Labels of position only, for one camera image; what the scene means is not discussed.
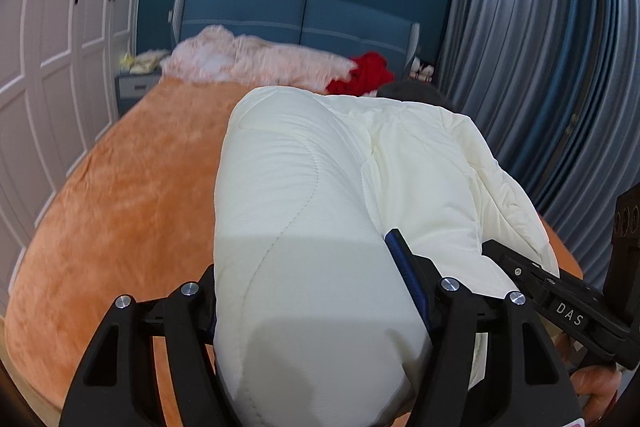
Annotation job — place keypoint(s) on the pale yellow cloth bundle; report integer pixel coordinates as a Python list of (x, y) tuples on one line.
[(142, 63)]

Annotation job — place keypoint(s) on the white quilted jacket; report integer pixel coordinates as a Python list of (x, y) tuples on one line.
[(310, 207)]

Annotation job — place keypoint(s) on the dark grey fleece garment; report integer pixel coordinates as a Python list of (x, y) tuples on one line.
[(420, 96)]

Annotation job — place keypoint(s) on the pink lace quilt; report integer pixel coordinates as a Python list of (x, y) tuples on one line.
[(260, 57)]

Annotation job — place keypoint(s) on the blue grey striped curtain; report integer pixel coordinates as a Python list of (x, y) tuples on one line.
[(540, 57)]

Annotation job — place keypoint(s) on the white panelled wardrobe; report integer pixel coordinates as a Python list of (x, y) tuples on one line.
[(50, 82)]

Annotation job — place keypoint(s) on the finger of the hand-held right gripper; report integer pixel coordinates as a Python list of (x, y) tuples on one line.
[(570, 307)]

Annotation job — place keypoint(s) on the person's right hand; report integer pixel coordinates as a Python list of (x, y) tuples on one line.
[(597, 392)]

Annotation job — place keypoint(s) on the red garment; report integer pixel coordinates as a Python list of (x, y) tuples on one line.
[(367, 72)]

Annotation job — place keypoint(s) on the grey nightstand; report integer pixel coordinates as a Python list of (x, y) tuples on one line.
[(135, 94)]

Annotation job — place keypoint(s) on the orange plush bedspread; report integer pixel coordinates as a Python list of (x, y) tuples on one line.
[(140, 207)]

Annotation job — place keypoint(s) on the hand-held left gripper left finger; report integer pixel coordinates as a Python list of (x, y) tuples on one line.
[(197, 302)]

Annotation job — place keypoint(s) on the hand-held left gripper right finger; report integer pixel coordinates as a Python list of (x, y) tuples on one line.
[(400, 257)]

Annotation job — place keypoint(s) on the blue upholstered headboard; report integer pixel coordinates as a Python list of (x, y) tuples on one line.
[(300, 14)]

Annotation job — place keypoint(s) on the small white bedside items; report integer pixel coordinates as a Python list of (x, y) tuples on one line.
[(422, 71)]

